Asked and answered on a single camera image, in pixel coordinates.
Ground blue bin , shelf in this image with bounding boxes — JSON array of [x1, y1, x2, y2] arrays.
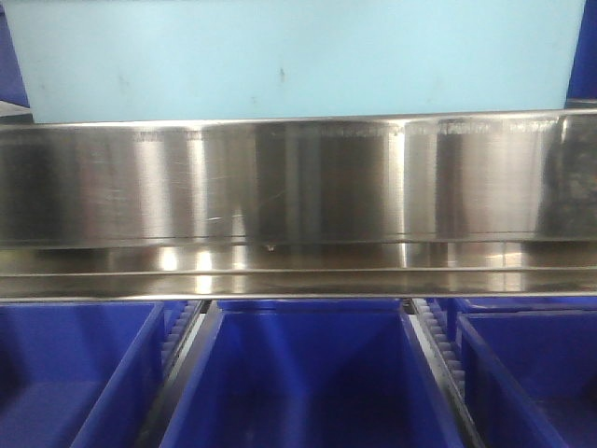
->
[[454, 307, 597, 448], [160, 299, 463, 447], [1, 302, 165, 447]]

